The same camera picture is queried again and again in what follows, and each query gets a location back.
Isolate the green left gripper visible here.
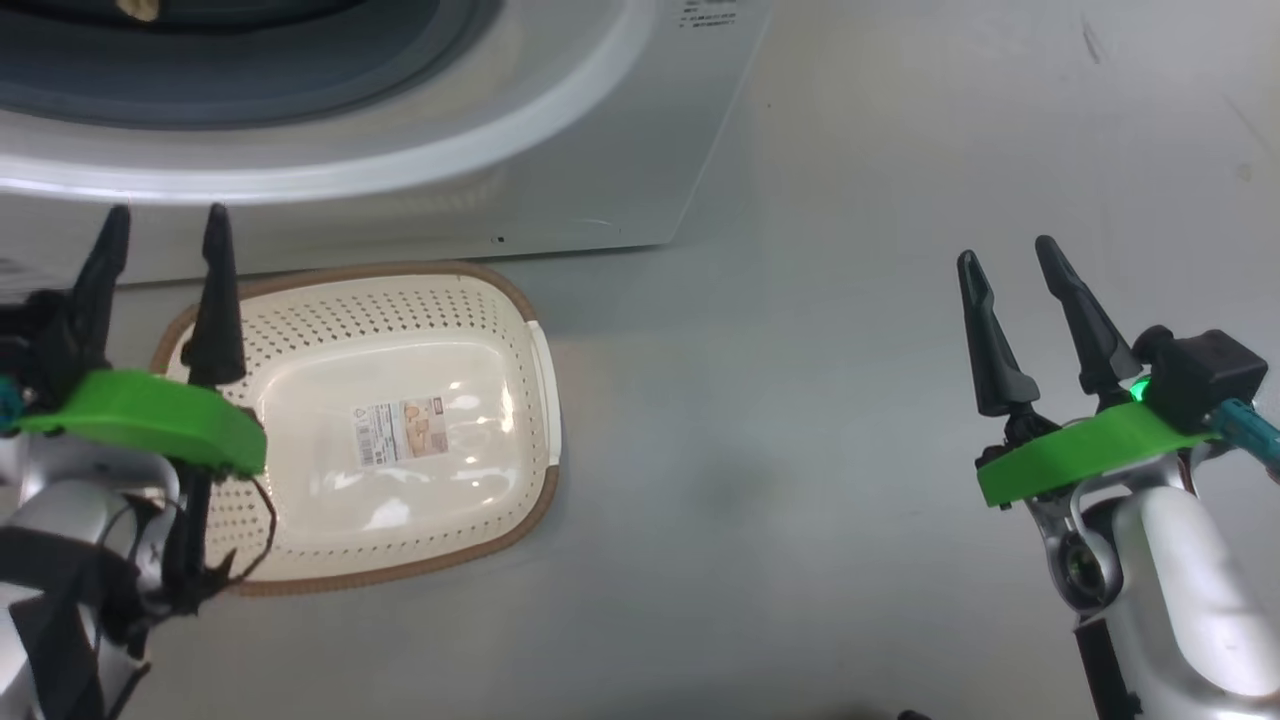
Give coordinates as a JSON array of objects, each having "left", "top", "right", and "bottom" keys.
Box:
[{"left": 13, "top": 203, "right": 269, "bottom": 477}]

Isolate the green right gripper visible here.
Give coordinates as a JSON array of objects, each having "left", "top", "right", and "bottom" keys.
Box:
[{"left": 957, "top": 235, "right": 1219, "bottom": 509}]

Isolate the white front-load washing machine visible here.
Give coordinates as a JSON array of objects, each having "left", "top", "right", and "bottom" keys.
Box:
[{"left": 0, "top": 0, "right": 776, "bottom": 286}]

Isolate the paper basket label sticker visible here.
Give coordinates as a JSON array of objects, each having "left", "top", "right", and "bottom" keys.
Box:
[{"left": 352, "top": 396, "right": 449, "bottom": 469}]

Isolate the cream perforated basket brown rim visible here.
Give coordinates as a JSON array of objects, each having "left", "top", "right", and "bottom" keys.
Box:
[{"left": 150, "top": 262, "right": 561, "bottom": 598}]

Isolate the right camera cable teal connector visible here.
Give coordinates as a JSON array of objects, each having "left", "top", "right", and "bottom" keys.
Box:
[{"left": 1210, "top": 398, "right": 1280, "bottom": 471}]

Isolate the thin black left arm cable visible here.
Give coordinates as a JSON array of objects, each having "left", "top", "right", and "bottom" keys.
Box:
[{"left": 160, "top": 470, "right": 278, "bottom": 611}]

